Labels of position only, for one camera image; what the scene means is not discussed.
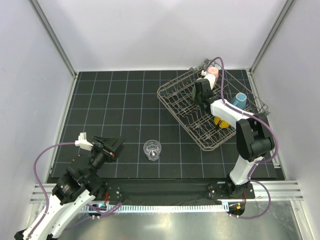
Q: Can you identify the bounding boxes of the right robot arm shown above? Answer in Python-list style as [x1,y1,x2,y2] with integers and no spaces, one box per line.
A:
[191,78,275,198]

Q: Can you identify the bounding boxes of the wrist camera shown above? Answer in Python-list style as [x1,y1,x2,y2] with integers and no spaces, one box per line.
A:
[74,132,93,151]
[201,70,217,90]

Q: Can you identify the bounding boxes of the black grid cutting mat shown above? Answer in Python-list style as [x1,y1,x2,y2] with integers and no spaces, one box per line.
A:
[60,70,238,179]

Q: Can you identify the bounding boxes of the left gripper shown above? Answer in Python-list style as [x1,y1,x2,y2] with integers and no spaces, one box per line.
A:
[84,134,127,183]

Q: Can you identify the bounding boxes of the clear drinking glass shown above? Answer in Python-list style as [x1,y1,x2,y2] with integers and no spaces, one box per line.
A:
[143,139,162,162]

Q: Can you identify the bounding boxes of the blue floral mug white inside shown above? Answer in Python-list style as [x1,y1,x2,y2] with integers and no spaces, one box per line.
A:
[230,92,247,110]

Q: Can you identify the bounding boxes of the left aluminium frame post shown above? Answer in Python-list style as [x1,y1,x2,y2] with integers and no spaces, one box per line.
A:
[27,0,78,80]

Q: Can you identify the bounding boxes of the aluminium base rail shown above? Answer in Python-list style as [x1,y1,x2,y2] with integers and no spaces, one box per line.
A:
[29,180,304,204]

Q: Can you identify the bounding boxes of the grey wire dish rack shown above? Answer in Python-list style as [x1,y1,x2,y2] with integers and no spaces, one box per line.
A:
[157,59,270,151]

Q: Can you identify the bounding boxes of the right aluminium frame post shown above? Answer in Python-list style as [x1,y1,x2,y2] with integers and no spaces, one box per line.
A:
[248,0,298,75]

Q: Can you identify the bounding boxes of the aluminium frame post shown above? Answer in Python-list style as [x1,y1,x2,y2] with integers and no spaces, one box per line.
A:
[27,0,78,80]
[248,0,298,75]

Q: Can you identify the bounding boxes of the yellow mug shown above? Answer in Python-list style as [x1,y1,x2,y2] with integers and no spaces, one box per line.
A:
[213,116,230,129]

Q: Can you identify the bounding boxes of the white slotted cable duct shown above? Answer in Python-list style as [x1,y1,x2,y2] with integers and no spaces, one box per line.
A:
[82,202,230,214]

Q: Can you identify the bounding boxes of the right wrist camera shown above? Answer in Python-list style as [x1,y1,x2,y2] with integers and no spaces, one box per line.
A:
[201,70,217,90]

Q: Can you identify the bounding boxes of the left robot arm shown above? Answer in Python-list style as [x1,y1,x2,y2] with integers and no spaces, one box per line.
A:
[14,132,126,240]

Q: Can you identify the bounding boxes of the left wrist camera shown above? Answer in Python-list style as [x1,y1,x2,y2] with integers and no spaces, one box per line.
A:
[74,132,93,151]

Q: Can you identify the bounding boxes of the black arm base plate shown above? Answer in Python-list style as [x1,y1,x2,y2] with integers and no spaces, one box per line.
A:
[103,178,256,206]

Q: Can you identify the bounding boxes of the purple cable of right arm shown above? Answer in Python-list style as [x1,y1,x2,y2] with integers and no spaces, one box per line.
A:
[204,56,279,163]

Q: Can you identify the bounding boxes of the pink faceted mug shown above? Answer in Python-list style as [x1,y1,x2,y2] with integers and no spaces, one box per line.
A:
[206,66,219,87]

